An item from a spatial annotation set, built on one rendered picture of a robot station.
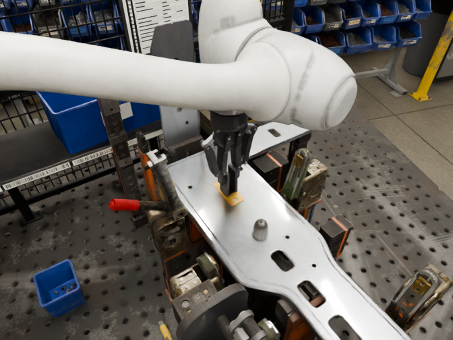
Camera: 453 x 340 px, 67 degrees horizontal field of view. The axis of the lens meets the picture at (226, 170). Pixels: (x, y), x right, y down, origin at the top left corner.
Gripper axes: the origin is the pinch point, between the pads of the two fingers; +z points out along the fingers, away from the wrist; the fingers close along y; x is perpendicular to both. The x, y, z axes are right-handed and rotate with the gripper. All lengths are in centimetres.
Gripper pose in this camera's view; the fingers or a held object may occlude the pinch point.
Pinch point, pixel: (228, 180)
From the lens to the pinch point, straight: 80.0
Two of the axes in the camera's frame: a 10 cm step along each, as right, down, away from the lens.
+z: 0.0, 7.3, 6.8
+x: -5.4, -5.7, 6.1
